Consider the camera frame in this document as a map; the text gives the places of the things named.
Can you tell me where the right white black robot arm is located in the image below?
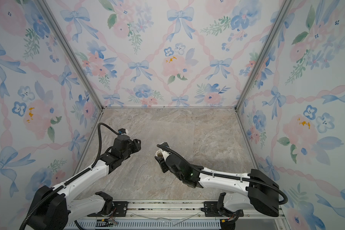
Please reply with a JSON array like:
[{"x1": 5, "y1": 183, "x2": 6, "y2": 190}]
[{"x1": 155, "y1": 142, "x2": 287, "y2": 219}]

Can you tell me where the left aluminium corner post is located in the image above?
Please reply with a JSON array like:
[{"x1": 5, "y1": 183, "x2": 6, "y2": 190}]
[{"x1": 34, "y1": 0, "x2": 104, "y2": 111}]

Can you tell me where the corrugated black cable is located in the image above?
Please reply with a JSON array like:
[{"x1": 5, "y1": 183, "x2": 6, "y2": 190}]
[
  {"x1": 156, "y1": 143, "x2": 288, "y2": 205},
  {"x1": 18, "y1": 123, "x2": 120, "y2": 230}
]

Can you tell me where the aluminium corner post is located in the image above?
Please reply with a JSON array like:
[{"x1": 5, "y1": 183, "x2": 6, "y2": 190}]
[
  {"x1": 34, "y1": 0, "x2": 104, "y2": 111},
  {"x1": 235, "y1": 0, "x2": 294, "y2": 113}
]

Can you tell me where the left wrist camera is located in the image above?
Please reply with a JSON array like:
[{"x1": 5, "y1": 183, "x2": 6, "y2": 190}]
[{"x1": 118, "y1": 128, "x2": 129, "y2": 135}]

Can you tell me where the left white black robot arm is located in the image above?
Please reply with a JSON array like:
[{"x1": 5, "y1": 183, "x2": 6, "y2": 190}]
[{"x1": 20, "y1": 134, "x2": 141, "y2": 230}]

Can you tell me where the white slotted cable duct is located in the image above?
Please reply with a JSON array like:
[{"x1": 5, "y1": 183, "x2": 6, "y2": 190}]
[{"x1": 65, "y1": 219, "x2": 221, "y2": 230}]

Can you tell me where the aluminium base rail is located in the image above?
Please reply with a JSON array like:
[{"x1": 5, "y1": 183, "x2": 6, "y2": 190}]
[{"x1": 55, "y1": 197, "x2": 275, "y2": 224}]

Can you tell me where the right aluminium corner post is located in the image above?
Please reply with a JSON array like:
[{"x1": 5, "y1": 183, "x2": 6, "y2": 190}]
[{"x1": 235, "y1": 0, "x2": 294, "y2": 113}]

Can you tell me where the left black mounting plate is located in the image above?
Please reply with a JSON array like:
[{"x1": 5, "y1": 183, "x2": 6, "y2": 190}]
[{"x1": 87, "y1": 201, "x2": 128, "y2": 218}]

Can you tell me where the black mounting plate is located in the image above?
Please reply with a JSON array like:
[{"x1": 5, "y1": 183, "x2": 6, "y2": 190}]
[
  {"x1": 201, "y1": 201, "x2": 244, "y2": 218},
  {"x1": 87, "y1": 201, "x2": 128, "y2": 218}
]

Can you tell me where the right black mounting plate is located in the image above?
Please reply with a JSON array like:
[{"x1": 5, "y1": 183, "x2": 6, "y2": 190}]
[{"x1": 201, "y1": 201, "x2": 244, "y2": 218}]

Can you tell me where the left corrugated black cable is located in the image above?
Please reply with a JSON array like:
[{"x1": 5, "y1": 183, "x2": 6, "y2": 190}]
[{"x1": 18, "y1": 123, "x2": 120, "y2": 230}]

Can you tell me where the right corrugated black cable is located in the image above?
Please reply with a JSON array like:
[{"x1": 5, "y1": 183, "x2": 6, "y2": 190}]
[{"x1": 156, "y1": 143, "x2": 288, "y2": 205}]

